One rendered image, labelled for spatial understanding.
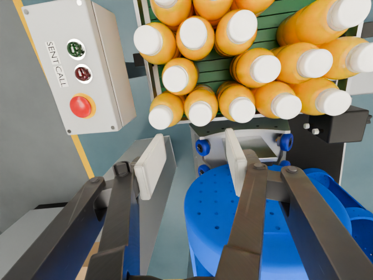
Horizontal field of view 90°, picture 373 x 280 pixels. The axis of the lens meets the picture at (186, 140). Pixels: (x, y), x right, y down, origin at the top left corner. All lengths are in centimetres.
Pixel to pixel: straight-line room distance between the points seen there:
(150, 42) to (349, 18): 27
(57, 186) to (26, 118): 70
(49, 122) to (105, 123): 161
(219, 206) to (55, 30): 39
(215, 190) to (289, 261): 18
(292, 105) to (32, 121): 196
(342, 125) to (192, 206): 35
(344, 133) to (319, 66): 21
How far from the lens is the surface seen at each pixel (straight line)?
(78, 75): 35
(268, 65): 32
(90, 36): 35
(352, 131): 52
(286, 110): 34
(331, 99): 37
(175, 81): 31
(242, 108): 32
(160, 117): 33
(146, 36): 32
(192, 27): 31
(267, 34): 52
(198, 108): 31
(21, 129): 217
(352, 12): 37
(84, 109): 35
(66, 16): 37
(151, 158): 16
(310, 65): 34
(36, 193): 247
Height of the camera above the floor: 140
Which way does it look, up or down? 67 degrees down
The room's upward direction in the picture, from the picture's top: 166 degrees counter-clockwise
